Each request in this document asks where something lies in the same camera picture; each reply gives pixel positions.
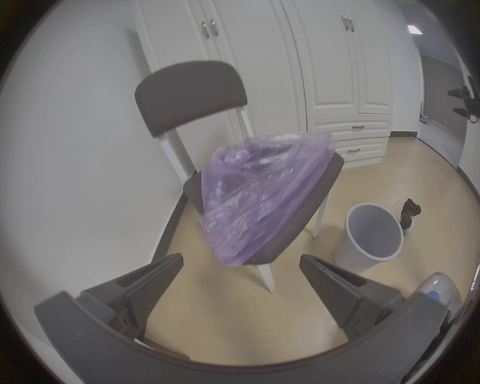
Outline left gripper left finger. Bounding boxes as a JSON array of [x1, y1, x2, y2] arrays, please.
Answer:
[[80, 253, 184, 342]]

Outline white wardrobe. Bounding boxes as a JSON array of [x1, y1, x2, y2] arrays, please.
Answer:
[[133, 0, 394, 169]]

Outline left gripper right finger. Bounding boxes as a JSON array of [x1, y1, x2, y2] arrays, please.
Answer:
[[299, 254, 406, 340]]

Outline white trash bin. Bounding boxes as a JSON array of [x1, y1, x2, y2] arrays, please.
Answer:
[[333, 203, 405, 275]]

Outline grey curtain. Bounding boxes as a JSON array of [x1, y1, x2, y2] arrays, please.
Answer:
[[423, 60, 465, 126]]

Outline black plastic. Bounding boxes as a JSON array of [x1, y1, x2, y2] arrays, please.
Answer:
[[400, 198, 421, 230]]

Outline purple plastic bag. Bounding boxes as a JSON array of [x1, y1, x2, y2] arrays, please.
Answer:
[[197, 134, 335, 268]]

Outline grey and white chair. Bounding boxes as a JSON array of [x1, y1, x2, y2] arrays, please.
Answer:
[[134, 60, 345, 294]]

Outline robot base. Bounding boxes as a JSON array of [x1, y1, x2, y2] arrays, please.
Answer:
[[407, 272, 466, 323]]

